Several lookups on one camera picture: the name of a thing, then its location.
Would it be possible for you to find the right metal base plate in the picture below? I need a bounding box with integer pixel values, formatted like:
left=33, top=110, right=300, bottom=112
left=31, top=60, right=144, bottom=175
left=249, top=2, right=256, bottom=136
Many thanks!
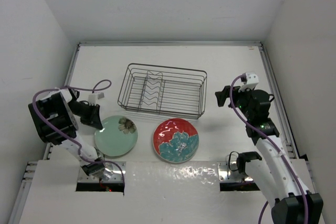
left=217, top=161, right=254, bottom=183

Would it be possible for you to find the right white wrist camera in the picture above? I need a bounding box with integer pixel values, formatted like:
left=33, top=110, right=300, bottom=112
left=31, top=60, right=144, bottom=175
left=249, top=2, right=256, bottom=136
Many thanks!
left=239, top=72, right=259, bottom=92

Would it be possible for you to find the black wire dish rack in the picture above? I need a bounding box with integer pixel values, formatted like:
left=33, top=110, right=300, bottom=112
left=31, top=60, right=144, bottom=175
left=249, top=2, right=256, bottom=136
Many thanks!
left=118, top=63, right=207, bottom=120

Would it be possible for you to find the red teal flower plate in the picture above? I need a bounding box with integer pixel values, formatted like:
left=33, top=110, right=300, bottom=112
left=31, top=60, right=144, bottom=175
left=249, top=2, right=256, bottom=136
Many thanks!
left=152, top=118, right=200, bottom=164

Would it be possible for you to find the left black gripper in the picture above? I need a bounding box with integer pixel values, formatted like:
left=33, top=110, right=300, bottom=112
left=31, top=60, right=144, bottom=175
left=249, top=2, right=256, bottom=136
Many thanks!
left=68, top=101, right=101, bottom=130

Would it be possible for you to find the green flower plate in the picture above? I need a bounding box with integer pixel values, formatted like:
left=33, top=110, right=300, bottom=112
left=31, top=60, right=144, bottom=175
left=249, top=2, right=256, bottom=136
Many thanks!
left=94, top=115, right=138, bottom=157

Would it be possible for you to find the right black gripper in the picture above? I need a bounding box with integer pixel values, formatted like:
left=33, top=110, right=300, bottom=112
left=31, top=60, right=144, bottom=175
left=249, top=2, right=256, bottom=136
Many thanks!
left=215, top=83, right=254, bottom=120

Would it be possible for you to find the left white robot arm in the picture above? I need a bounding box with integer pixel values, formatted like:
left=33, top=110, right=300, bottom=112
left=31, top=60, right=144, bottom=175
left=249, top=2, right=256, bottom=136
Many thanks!
left=28, top=88, right=105, bottom=177

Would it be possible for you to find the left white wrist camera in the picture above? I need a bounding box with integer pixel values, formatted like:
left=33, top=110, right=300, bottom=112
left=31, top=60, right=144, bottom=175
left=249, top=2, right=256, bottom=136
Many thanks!
left=88, top=92, right=104, bottom=104

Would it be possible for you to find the metal base plate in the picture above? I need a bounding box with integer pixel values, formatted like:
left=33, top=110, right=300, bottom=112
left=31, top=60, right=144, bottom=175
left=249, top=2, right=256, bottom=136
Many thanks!
left=78, top=162, right=125, bottom=183
left=217, top=161, right=254, bottom=183

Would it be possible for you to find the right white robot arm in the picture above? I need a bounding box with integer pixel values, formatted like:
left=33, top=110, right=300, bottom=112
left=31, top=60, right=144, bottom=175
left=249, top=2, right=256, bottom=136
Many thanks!
left=215, top=86, right=323, bottom=223

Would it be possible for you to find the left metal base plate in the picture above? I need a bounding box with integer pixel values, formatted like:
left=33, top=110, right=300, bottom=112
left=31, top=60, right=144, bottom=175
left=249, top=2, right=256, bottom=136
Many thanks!
left=78, top=162, right=125, bottom=183

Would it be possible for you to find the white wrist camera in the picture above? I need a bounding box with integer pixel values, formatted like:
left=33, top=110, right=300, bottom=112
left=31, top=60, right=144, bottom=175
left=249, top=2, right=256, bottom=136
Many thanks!
left=88, top=92, right=104, bottom=104
left=239, top=72, right=259, bottom=92

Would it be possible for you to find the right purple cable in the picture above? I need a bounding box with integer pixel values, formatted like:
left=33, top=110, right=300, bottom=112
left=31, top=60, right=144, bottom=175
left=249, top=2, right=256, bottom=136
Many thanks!
left=229, top=74, right=308, bottom=224

